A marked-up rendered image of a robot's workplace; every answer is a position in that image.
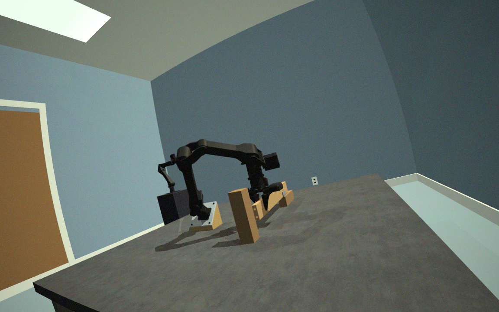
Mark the long wooden rail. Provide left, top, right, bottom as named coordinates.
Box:
left=252, top=182, right=288, bottom=221

